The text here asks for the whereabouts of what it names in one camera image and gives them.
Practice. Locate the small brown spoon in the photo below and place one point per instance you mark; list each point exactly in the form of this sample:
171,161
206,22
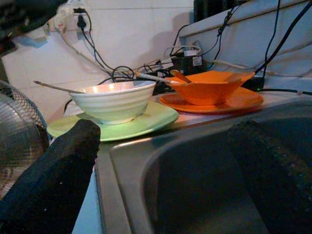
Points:
180,75

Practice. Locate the orange plate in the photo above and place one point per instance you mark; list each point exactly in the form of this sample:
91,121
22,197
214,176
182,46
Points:
243,102

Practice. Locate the black plug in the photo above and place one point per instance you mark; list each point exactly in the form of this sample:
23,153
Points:
82,23

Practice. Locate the metal grille standing fan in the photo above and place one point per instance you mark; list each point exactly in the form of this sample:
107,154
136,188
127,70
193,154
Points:
17,126

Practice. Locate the black power adapter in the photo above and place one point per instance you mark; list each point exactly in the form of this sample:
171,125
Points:
187,63

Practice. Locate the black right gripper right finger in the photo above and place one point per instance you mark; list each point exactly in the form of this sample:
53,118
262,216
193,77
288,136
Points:
275,175

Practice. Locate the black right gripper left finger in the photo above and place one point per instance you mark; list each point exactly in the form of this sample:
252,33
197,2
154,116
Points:
48,182

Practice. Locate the metal spoon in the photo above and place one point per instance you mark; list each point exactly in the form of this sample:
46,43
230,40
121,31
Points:
151,76
56,87

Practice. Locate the green plate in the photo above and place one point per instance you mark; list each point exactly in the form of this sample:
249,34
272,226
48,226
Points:
151,119

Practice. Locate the flat black box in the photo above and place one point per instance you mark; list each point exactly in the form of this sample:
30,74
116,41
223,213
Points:
253,84

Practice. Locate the stainless steel sink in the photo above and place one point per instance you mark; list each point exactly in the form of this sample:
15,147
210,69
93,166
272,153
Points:
195,170

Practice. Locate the white wall socket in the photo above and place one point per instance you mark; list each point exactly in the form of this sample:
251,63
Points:
89,34

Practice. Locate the white ribbed bowl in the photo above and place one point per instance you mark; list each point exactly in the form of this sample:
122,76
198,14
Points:
109,104

